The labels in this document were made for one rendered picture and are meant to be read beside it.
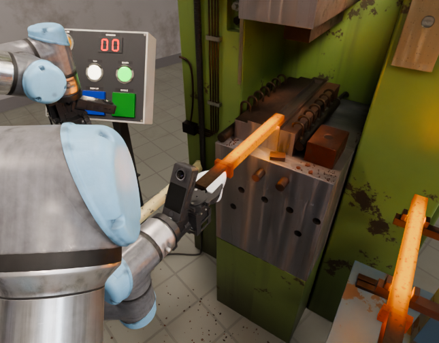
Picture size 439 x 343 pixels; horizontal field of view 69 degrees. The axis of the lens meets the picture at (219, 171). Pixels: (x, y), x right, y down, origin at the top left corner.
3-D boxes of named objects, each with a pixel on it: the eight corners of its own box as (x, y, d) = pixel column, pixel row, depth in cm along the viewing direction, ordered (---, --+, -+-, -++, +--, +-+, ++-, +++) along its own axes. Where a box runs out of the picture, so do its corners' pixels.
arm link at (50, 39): (15, 26, 69) (53, 19, 75) (33, 75, 76) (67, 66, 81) (32, 33, 65) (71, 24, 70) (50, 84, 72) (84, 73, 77)
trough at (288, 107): (279, 131, 93) (280, 126, 93) (263, 126, 96) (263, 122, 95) (327, 83, 121) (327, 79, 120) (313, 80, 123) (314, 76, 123)
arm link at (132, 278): (91, 294, 57) (78, 264, 52) (135, 252, 65) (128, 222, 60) (122, 317, 54) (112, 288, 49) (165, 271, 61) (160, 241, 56)
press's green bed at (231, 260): (288, 344, 141) (305, 282, 113) (216, 300, 158) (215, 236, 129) (329, 256, 178) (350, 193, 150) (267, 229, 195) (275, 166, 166)
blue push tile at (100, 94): (103, 115, 102) (104, 91, 102) (81, 113, 103) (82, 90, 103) (106, 115, 104) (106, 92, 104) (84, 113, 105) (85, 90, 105)
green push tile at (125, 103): (133, 117, 102) (135, 93, 100) (110, 116, 102) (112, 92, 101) (135, 117, 103) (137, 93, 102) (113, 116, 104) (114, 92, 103)
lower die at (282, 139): (291, 156, 96) (295, 131, 90) (234, 137, 104) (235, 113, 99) (335, 103, 123) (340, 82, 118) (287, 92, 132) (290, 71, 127)
